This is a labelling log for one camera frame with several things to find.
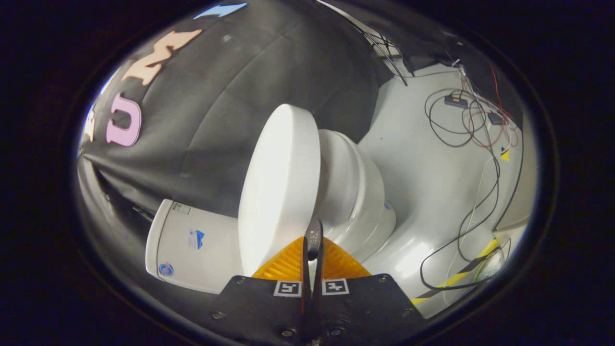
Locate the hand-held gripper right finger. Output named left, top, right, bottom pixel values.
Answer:
left=312, top=235, right=426, bottom=345

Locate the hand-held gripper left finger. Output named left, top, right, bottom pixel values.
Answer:
left=211, top=235, right=312, bottom=345

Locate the white toilet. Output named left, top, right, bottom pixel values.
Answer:
left=146, top=129, right=397, bottom=295

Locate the white toilet tank lid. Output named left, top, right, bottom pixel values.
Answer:
left=146, top=199, right=174, bottom=280

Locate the yellow black floor tape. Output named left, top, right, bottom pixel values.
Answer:
left=410, top=237, right=501, bottom=306

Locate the plain black cloth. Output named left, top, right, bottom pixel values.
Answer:
left=332, top=0, right=524, bottom=126
left=76, top=156, right=161, bottom=298

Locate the black backdrop cloth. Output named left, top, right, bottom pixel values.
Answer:
left=77, top=0, right=395, bottom=226

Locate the black light stand tripod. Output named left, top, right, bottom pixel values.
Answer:
left=363, top=31, right=410, bottom=87

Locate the long black cable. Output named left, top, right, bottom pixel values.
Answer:
left=419, top=144, right=525, bottom=292

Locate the coiled black cable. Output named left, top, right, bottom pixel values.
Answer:
left=425, top=88, right=501, bottom=148

